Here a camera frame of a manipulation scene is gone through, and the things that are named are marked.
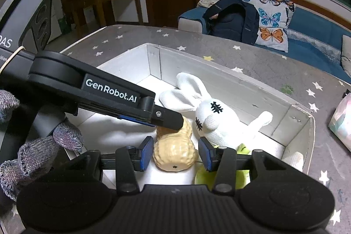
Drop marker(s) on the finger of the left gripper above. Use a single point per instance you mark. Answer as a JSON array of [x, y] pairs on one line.
[[160, 116]]

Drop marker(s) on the grey cushion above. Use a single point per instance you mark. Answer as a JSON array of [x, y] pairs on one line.
[[346, 54]]

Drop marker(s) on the large tissue pack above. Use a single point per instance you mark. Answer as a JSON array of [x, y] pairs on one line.
[[340, 123]]

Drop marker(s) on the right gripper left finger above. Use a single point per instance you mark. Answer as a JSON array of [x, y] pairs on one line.
[[131, 159]]

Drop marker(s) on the grey knitted gloved hand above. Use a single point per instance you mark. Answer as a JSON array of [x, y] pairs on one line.
[[36, 156]]

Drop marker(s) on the dark blue backpack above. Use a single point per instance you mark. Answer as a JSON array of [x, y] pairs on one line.
[[234, 20]]

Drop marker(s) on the green frog toy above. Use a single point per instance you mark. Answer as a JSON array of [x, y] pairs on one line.
[[207, 178]]

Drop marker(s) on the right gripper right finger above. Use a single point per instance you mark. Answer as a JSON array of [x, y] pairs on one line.
[[222, 158]]

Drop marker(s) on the butterfly print pillow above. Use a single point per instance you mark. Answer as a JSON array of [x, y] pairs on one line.
[[274, 20]]

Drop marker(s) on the white plush rabbit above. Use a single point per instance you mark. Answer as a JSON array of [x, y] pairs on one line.
[[214, 120]]

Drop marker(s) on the white cardboard box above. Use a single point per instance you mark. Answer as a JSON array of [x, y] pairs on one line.
[[290, 136]]

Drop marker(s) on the beige peanut toy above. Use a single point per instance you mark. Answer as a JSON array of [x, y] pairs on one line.
[[174, 151]]

